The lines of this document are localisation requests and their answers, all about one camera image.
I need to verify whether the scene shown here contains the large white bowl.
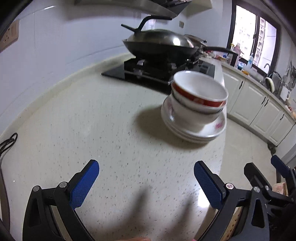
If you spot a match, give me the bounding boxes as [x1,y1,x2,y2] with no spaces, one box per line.
[168,94,226,131]

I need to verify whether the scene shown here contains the red banded bowl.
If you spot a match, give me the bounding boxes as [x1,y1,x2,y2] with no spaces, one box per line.
[171,70,228,107]

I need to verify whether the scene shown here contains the large floral plate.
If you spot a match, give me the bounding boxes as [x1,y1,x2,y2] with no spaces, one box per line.
[162,114,226,143]

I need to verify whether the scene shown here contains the small white bowl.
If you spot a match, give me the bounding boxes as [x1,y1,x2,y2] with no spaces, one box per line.
[172,90,226,114]

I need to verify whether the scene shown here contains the kitchen window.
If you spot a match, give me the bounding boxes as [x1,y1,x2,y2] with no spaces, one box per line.
[227,1,281,76]

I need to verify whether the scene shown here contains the white lower cabinets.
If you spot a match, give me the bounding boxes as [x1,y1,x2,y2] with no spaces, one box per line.
[222,66,295,146]

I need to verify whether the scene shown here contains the black gas stove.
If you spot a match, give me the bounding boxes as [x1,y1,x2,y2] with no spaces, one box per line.
[102,58,215,94]

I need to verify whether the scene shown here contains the black wok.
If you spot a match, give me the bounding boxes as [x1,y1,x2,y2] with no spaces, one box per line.
[123,40,238,62]

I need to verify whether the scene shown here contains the steel wok lid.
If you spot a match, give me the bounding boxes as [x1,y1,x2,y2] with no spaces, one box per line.
[121,15,194,48]

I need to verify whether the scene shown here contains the range hood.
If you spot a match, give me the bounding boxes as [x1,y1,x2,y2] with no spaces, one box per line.
[74,0,213,18]

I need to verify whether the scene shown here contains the black power cable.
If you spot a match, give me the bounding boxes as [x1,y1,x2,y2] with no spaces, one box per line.
[0,132,19,160]

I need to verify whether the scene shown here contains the wall power socket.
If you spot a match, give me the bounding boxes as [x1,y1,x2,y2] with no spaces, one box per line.
[0,20,19,52]

